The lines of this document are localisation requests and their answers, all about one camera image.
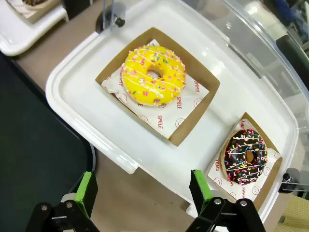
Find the cardboard tray under rainbow-sprinkle donut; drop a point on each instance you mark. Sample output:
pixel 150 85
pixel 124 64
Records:
pixel 271 178

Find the clear display case lid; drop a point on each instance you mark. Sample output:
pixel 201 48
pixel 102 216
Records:
pixel 265 53

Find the chocolate donut with rainbow sprinkles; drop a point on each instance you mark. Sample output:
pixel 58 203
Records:
pixel 236 166

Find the cardboard tray under chocolate donut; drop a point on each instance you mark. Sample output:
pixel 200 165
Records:
pixel 46 13

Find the black serving tray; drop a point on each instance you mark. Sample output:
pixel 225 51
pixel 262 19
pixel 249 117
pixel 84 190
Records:
pixel 36 145

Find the yellow sprinkled donut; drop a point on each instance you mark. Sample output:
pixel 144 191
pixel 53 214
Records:
pixel 135 82

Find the white display case base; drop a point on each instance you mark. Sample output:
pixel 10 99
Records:
pixel 84 108
pixel 24 41

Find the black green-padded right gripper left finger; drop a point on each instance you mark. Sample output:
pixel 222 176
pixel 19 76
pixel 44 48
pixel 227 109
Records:
pixel 82 193

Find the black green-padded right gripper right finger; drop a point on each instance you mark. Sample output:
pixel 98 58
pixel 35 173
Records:
pixel 200 191

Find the smile-print paper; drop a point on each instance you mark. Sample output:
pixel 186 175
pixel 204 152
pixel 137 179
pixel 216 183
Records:
pixel 217 175
pixel 169 116

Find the cardboard tray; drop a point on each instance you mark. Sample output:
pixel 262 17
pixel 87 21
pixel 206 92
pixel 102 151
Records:
pixel 204 72
pixel 46 13
pixel 271 178

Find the chocolate donut with light sprinkles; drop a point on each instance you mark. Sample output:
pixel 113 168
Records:
pixel 33 2

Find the smile-print paper under rainbow-sprinkle donut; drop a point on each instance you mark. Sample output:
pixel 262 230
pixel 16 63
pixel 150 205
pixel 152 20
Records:
pixel 217 175

